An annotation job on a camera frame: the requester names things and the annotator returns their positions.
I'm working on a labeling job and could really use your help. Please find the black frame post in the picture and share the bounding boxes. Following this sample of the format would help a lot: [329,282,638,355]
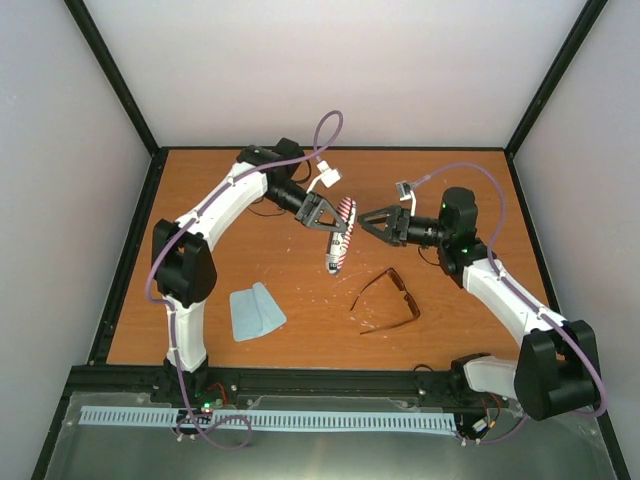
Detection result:
[63,0,162,154]
[504,0,610,154]

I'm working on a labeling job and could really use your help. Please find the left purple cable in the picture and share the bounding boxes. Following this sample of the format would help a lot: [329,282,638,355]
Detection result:
[143,110,345,449]

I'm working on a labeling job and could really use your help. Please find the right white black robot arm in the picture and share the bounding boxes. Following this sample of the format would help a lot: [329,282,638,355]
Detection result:
[357,187,603,420]

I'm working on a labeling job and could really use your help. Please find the light blue cleaning cloth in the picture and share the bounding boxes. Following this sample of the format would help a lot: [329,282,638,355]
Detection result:
[229,282,287,342]

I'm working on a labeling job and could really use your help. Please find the purple cable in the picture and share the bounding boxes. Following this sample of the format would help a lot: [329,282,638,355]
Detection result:
[143,110,345,449]
[412,163,609,447]

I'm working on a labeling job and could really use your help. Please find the black aluminium front rail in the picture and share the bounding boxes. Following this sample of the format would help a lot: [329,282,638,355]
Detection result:
[63,363,500,405]

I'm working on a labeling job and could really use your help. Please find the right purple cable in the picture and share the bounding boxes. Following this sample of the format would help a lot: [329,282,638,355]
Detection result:
[412,163,609,447]

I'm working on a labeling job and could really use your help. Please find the black frame post right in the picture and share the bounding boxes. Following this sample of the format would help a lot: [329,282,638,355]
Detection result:
[504,0,610,154]

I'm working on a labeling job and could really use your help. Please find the black frame post left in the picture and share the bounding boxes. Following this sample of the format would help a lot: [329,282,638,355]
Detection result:
[63,0,162,154]

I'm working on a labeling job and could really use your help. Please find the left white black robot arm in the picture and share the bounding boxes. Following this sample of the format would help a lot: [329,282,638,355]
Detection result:
[145,138,349,403]

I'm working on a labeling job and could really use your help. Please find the brown tinted sunglasses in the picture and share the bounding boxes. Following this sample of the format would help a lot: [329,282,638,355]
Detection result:
[349,267,421,335]

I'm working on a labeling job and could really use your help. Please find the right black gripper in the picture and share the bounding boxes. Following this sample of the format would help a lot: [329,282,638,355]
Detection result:
[357,205,449,248]

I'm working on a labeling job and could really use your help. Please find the flag newsprint glasses case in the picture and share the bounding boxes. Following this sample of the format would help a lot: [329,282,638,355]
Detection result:
[325,197,357,275]

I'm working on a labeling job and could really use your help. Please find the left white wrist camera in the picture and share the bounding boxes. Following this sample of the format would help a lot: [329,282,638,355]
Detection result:
[306,160,342,193]

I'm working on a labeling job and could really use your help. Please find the light blue slotted cable duct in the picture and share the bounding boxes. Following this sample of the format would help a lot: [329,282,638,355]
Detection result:
[78,406,456,436]

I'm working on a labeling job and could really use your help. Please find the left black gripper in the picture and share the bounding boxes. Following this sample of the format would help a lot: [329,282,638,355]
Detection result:
[262,180,346,233]

